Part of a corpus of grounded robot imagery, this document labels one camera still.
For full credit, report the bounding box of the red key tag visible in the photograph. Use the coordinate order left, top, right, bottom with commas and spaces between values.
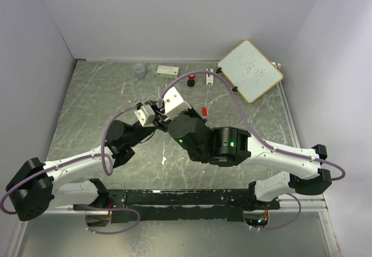
202, 107, 208, 116

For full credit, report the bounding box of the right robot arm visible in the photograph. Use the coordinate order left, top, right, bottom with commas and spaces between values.
165, 107, 332, 209

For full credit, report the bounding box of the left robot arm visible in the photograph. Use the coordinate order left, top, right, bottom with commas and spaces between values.
1, 101, 170, 221

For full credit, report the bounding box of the red black stamp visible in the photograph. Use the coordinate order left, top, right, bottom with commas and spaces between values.
187, 75, 195, 87

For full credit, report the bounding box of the white stapler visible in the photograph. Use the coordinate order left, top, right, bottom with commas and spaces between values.
206, 73, 214, 86

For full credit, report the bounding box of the green white staple box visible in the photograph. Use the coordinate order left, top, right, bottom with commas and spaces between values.
156, 65, 179, 78

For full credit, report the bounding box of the clear jar of paperclips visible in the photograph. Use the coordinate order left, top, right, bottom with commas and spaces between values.
133, 63, 146, 79

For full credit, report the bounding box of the yellow framed whiteboard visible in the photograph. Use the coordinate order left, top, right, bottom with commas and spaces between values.
217, 40, 284, 103

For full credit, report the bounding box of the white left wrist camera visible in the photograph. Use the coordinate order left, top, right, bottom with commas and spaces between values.
134, 105, 156, 127

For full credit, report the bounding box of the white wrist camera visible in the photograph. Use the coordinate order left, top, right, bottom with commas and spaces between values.
134, 105, 156, 127
163, 87, 191, 119

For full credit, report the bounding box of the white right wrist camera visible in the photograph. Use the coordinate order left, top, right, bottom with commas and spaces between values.
163, 87, 191, 119

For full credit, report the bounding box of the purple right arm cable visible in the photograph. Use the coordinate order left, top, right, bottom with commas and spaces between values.
156, 70, 346, 232

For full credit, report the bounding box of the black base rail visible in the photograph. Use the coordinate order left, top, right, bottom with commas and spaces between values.
72, 188, 281, 224

